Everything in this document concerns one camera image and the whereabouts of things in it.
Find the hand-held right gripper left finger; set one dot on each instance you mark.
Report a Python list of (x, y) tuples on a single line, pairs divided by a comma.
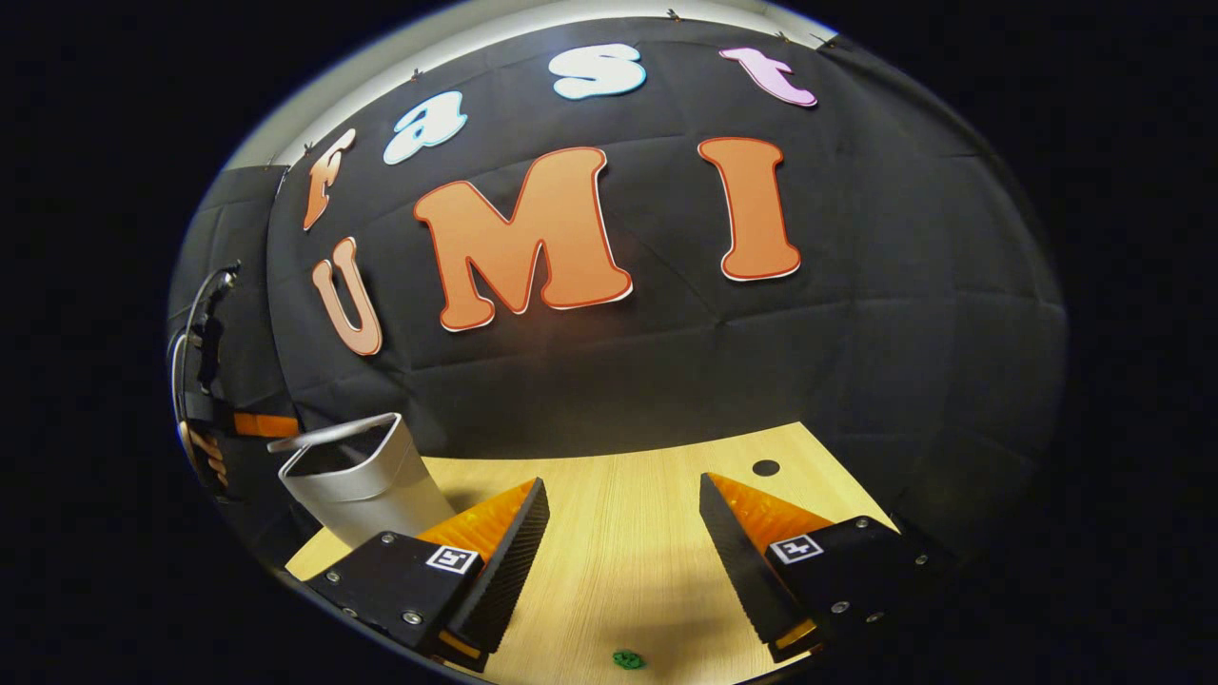
[(504, 571)]

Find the green paper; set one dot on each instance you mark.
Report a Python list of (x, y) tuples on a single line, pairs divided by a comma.
[(628, 659)]

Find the wooden desktop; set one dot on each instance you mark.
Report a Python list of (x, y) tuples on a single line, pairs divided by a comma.
[(618, 571)]

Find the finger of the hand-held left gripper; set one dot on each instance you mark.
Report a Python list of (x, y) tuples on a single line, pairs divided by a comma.
[(266, 425)]

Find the black backdrop cloth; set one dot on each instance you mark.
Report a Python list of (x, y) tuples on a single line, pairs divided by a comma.
[(666, 362)]

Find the white desktop garbage bin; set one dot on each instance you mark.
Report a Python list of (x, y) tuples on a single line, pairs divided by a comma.
[(371, 504)]

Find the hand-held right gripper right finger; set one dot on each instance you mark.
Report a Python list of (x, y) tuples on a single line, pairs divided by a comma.
[(737, 561)]

